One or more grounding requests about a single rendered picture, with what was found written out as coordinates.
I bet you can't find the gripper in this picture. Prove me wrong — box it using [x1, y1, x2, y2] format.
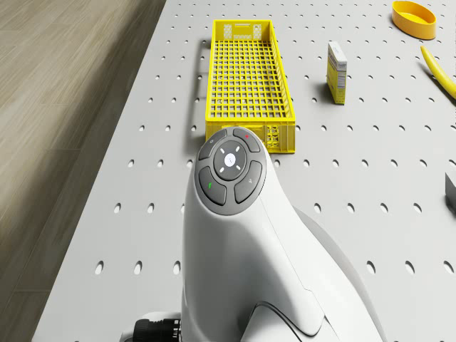
[119, 310, 183, 342]

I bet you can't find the yellow basket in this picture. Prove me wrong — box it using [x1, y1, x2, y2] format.
[204, 19, 297, 155]

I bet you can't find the grey cube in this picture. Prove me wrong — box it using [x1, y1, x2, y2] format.
[444, 172, 456, 208]

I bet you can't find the banana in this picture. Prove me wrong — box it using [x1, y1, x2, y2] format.
[419, 45, 456, 100]

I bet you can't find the yellow bowl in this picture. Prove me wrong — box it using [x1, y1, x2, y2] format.
[391, 0, 437, 41]

